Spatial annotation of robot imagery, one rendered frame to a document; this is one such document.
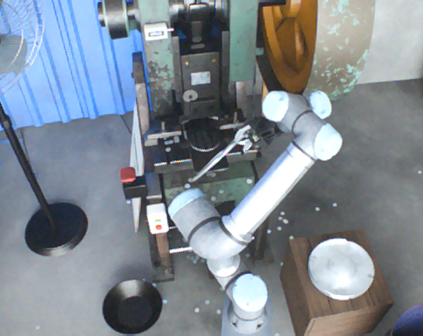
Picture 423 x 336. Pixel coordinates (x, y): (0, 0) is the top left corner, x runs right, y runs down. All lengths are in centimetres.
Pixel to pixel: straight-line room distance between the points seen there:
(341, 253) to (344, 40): 101
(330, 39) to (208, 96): 60
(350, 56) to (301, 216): 137
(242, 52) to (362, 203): 145
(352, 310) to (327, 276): 18
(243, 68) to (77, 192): 153
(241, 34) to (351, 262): 108
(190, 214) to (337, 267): 93
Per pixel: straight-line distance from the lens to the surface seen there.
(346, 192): 269
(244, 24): 147
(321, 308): 182
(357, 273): 191
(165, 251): 203
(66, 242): 246
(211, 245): 108
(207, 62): 157
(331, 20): 125
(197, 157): 168
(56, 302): 232
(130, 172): 168
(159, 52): 147
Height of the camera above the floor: 197
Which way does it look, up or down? 47 degrees down
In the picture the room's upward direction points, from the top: 2 degrees counter-clockwise
